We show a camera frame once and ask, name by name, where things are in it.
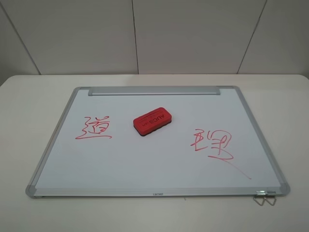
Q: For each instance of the aluminium framed whiteboard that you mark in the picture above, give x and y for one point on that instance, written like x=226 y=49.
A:
x=212 y=147

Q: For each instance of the right metal hanging clip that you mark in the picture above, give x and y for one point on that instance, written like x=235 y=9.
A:
x=270 y=197

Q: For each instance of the left metal hanging clip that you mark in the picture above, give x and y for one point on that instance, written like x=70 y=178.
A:
x=260 y=197

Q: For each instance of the metal hanging clip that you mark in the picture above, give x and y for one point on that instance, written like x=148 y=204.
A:
x=260 y=197
x=270 y=197

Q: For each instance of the red whiteboard eraser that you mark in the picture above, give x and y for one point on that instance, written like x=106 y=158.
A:
x=151 y=121

